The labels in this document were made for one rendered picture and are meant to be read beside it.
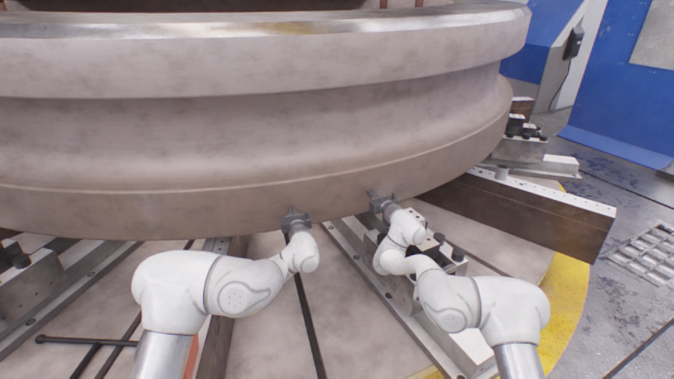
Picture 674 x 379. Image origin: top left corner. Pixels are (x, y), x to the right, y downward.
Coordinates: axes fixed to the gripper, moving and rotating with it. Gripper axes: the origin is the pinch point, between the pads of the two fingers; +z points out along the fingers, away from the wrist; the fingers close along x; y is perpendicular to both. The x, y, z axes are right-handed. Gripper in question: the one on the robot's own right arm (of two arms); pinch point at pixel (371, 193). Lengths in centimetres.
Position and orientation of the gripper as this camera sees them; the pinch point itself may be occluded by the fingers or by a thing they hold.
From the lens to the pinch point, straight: 173.6
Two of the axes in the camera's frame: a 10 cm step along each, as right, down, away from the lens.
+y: 0.0, -8.8, -4.7
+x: -9.0, 2.0, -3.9
